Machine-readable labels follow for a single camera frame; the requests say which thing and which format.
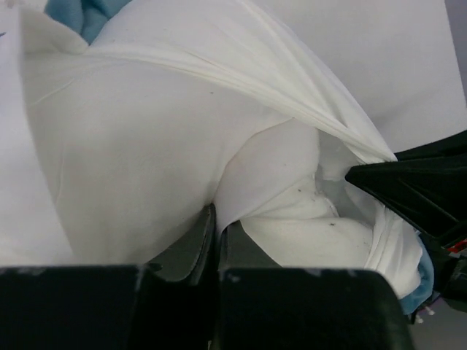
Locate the blue white houndstooth pillowcase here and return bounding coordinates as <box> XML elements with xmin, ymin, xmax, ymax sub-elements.
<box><xmin>1</xmin><ymin>1</ymin><xmax>434</xmax><ymax>314</ymax></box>

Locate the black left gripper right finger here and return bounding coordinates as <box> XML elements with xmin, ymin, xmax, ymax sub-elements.
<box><xmin>217</xmin><ymin>223</ymin><xmax>414</xmax><ymax>350</ymax></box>

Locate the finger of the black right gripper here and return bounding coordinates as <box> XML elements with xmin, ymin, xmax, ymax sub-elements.
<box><xmin>395</xmin><ymin>131</ymin><xmax>467</xmax><ymax>161</ymax></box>

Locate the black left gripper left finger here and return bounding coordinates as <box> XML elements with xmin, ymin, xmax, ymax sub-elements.
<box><xmin>1</xmin><ymin>206</ymin><xmax>215</xmax><ymax>349</ymax></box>

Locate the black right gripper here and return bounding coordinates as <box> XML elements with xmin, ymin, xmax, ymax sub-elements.
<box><xmin>345</xmin><ymin>156</ymin><xmax>466</xmax><ymax>324</ymax></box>

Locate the white pillow insert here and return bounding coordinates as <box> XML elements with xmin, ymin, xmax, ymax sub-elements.
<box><xmin>214</xmin><ymin>120</ymin><xmax>373</xmax><ymax>268</ymax></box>

